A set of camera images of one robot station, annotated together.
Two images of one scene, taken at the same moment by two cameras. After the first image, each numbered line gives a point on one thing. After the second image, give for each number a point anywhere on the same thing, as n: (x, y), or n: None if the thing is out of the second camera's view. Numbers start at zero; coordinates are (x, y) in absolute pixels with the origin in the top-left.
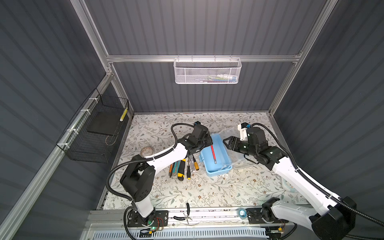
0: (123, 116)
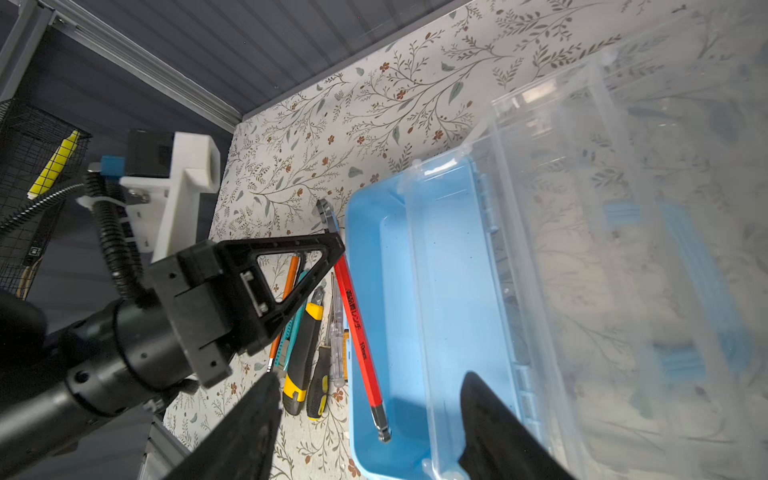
0: (55, 167)
